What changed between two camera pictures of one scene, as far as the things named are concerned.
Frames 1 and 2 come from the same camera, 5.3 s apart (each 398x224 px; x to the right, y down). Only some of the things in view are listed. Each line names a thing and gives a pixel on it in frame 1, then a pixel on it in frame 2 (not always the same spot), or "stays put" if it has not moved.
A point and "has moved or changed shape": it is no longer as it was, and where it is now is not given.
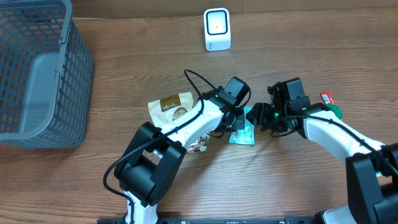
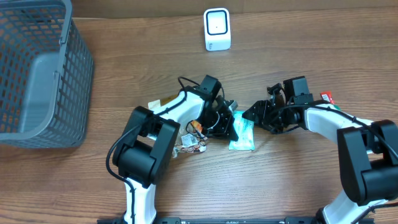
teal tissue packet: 245,135 has moved or changed shape
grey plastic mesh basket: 46,76 stays put
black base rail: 220,220 stays put
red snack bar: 327,98 stays put
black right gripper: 267,113 stays put
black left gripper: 237,121 to 224,121
